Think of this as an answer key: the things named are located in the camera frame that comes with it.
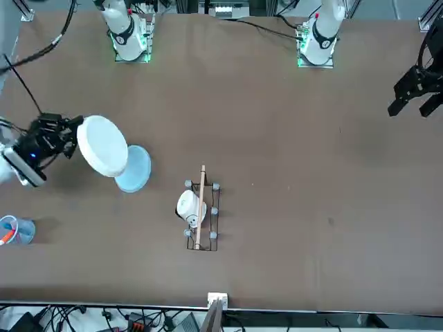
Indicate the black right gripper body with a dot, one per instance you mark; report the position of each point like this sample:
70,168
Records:
41,141

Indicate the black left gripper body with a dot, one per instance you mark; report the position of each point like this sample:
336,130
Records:
436,79

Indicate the white plate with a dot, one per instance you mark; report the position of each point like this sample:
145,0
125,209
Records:
102,145

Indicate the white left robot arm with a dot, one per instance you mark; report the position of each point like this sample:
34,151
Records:
323,34

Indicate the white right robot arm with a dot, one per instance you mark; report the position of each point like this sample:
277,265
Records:
124,38

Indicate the blue plate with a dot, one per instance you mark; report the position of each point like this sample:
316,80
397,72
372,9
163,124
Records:
138,169

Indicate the pale blue plastic cup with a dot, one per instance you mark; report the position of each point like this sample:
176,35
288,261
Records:
22,230

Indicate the orange marker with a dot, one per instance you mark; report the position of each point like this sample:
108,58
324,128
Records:
7,238

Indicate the white mug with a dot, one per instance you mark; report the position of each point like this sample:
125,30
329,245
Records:
188,204

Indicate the large black power brick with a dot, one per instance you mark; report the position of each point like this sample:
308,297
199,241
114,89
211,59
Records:
22,323

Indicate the orange and black device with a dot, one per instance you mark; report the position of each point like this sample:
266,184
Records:
140,321

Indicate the long black ribbed box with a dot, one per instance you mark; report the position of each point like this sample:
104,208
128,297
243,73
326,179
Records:
187,323

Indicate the aluminium frame post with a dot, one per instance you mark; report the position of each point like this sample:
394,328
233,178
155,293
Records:
214,314

